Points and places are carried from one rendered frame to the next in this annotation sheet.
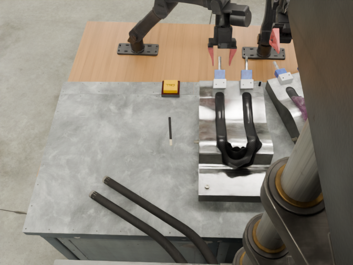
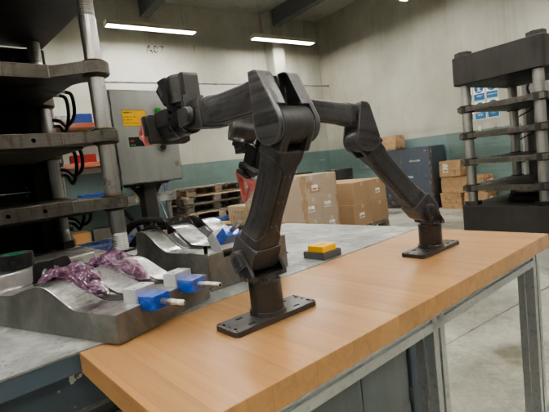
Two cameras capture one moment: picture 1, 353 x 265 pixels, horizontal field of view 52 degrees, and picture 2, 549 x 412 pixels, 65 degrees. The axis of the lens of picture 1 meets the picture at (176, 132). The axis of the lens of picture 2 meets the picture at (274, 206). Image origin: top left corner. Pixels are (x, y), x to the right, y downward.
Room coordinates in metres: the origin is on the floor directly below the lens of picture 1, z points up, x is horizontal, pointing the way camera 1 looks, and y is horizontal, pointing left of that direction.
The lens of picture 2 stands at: (1.76, -1.01, 1.08)
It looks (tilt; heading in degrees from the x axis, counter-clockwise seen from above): 5 degrees down; 131
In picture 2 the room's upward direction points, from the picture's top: 7 degrees counter-clockwise
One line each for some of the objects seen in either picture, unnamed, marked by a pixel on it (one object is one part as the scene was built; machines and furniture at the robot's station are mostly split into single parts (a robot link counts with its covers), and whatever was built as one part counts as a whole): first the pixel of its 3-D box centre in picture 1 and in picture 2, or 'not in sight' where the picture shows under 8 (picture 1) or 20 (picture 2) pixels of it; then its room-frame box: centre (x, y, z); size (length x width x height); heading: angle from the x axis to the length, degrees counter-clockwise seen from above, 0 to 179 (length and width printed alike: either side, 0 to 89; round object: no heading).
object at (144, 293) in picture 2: not in sight; (158, 300); (1.06, -0.57, 0.86); 0.13 x 0.05 x 0.05; 11
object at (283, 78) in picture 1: (280, 72); (195, 284); (1.03, -0.47, 0.86); 0.13 x 0.05 x 0.05; 11
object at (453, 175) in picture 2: not in sight; (466, 183); (-0.56, 6.60, 0.42); 0.86 x 0.33 x 0.83; 166
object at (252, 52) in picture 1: (264, 47); (266, 297); (1.21, -0.44, 0.84); 0.20 x 0.07 x 0.08; 81
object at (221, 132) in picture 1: (236, 123); (194, 231); (0.75, -0.23, 0.92); 0.35 x 0.16 x 0.09; 174
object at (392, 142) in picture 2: not in sight; (391, 142); (-1.95, 6.84, 1.26); 0.42 x 0.33 x 0.29; 166
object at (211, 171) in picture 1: (232, 133); (197, 247); (0.73, -0.22, 0.87); 0.50 x 0.26 x 0.14; 174
